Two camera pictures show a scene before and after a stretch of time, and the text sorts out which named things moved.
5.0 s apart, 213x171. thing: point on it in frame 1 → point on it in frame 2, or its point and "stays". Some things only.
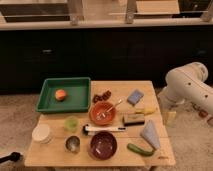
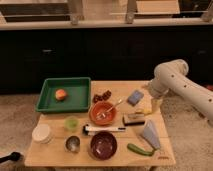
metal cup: (72, 144) stays
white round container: (41, 134) stays
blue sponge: (135, 97) stays
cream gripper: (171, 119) → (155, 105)
